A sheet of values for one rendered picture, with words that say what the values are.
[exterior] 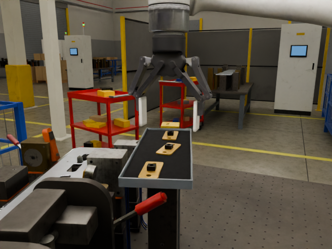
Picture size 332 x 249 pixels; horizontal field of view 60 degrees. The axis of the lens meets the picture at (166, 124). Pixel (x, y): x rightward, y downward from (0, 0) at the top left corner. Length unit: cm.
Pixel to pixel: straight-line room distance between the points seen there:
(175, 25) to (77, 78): 1076
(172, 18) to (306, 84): 661
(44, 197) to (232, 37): 776
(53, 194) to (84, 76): 1073
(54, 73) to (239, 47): 492
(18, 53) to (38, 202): 764
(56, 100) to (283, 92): 489
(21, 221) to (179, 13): 47
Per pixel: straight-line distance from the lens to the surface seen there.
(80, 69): 1123
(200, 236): 120
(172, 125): 93
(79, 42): 1120
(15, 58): 801
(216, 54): 815
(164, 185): 54
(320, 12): 72
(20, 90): 798
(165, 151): 68
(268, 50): 795
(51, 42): 489
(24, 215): 43
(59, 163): 112
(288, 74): 713
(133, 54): 565
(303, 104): 722
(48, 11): 493
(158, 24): 63
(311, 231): 135
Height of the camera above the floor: 139
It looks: 14 degrees down
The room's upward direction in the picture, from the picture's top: straight up
